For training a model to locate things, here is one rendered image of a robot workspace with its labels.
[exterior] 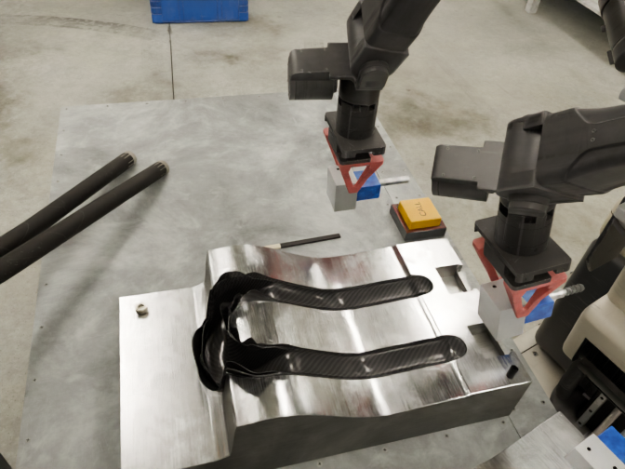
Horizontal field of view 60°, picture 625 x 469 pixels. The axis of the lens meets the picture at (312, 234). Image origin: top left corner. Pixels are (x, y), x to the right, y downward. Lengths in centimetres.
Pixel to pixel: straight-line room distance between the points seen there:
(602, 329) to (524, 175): 55
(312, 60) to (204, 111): 60
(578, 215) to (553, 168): 211
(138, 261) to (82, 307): 12
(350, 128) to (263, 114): 52
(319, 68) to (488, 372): 44
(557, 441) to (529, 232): 28
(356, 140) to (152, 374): 42
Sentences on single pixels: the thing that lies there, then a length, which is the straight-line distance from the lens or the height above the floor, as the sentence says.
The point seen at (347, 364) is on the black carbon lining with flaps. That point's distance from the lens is 70.
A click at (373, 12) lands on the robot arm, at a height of 124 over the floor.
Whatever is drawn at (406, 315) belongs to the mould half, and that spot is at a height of 89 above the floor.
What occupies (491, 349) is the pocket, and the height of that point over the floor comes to 86.
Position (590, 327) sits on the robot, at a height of 77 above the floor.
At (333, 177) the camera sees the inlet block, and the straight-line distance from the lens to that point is 84.
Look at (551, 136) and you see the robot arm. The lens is 49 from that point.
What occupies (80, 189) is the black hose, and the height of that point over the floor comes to 85.
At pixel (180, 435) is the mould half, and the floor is 86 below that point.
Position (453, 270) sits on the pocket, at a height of 88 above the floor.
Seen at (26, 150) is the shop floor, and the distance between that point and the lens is 270.
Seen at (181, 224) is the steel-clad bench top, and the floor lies 80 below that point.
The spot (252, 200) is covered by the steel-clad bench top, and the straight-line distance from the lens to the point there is 103.
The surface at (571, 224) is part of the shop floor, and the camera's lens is 252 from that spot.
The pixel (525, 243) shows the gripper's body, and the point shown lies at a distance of 62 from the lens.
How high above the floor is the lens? 147
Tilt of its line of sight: 44 degrees down
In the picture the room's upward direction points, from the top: 6 degrees clockwise
